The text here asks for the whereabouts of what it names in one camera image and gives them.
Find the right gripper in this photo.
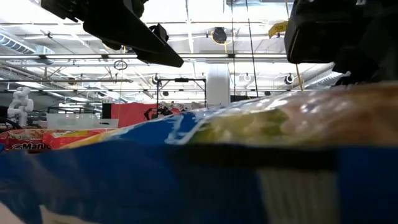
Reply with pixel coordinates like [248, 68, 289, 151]
[284, 0, 381, 86]

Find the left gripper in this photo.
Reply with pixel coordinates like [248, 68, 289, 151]
[40, 0, 175, 53]

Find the orange Maruchan ramen pack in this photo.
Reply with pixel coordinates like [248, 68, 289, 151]
[43, 128, 118, 149]

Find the blue Maruchan ramen pack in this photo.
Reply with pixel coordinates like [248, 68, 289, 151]
[0, 82, 398, 224]

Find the black gantry stand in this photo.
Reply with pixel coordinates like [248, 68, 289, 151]
[156, 77, 208, 109]

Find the long ceiling light strip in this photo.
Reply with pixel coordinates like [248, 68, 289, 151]
[0, 52, 289, 60]
[40, 88, 305, 93]

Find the white building column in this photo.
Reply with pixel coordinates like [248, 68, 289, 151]
[206, 63, 231, 107]

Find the orange partition panel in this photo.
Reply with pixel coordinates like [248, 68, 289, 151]
[110, 102, 158, 129]

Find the black monitor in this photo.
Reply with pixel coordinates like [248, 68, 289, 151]
[229, 95, 265, 102]

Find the yellow tag label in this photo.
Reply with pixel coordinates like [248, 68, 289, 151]
[267, 20, 289, 39]

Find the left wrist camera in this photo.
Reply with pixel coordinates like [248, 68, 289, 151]
[148, 23, 170, 43]

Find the silver ventilation duct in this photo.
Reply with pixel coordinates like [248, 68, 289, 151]
[0, 29, 56, 67]
[303, 63, 352, 91]

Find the yellow hanging cable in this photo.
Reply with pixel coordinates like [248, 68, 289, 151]
[284, 0, 305, 93]

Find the black ceiling cable reel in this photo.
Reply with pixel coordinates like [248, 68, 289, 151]
[210, 26, 228, 45]

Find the thin black hanging cable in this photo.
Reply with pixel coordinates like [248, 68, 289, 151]
[230, 0, 236, 98]

